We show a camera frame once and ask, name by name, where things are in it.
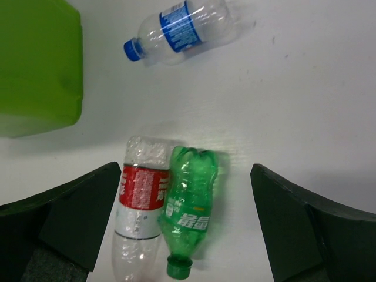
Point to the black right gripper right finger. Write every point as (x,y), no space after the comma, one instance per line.
(309,237)

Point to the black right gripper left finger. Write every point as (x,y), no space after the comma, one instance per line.
(56,235)

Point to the clear bottle red label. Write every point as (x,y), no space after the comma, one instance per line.
(142,188)

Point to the green plastic bottle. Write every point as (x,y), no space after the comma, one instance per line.
(187,207)

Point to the green plastic bin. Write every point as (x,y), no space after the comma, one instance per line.
(41,67)

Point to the clear bottle blue cap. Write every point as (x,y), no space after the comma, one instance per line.
(183,31)

